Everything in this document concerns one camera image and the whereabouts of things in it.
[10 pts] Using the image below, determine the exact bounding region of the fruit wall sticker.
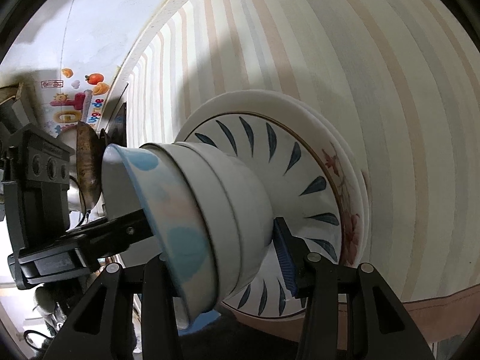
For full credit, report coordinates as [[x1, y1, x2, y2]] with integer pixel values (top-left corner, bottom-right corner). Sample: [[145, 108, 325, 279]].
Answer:
[[37, 67, 110, 137]]

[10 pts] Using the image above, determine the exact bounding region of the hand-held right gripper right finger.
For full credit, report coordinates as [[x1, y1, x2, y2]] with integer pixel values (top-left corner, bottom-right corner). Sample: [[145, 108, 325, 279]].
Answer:
[[273, 217, 432, 360]]

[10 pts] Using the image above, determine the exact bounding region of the white flower-print bowl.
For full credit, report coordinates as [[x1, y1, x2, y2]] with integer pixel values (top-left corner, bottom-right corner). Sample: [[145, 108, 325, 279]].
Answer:
[[161, 142, 246, 301]]

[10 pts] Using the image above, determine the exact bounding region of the white rose-print plate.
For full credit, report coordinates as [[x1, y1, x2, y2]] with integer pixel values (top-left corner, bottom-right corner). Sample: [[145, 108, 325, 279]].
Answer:
[[174, 90, 370, 271]]

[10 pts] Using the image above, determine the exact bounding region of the striped tablecloth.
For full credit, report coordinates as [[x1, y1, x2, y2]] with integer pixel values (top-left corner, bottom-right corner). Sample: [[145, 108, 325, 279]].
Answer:
[[116, 0, 480, 346]]

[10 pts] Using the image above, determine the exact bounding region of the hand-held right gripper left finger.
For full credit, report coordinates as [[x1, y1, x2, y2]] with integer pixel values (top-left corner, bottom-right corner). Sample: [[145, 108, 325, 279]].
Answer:
[[45, 257, 188, 360]]

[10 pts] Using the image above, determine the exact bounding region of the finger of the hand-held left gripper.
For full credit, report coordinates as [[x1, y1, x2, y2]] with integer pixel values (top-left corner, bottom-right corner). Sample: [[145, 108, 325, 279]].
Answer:
[[60, 208, 154, 267]]

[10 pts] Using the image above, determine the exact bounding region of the white polka dot bowl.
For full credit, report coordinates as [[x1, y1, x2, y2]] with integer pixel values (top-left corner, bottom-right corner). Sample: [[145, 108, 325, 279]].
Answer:
[[100, 143, 220, 327]]

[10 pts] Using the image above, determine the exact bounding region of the black induction cooker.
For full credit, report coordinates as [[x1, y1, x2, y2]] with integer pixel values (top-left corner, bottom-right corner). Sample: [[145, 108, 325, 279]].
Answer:
[[100, 82, 129, 147]]

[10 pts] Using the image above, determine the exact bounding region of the white plate with blue leaves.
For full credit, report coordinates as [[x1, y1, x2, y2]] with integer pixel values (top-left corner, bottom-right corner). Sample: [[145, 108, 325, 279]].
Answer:
[[184, 112, 344, 320]]

